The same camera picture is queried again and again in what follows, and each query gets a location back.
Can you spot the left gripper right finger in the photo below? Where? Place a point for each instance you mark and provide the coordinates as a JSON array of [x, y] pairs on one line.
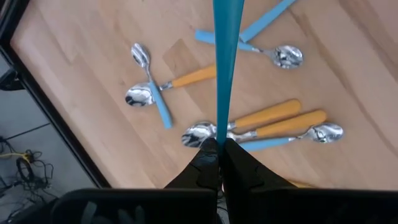
[[242, 174]]

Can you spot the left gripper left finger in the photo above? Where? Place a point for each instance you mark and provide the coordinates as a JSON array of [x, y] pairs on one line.
[[202, 171]]

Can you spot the black aluminium table frame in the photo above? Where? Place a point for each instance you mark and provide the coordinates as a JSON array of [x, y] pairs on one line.
[[84, 158]]

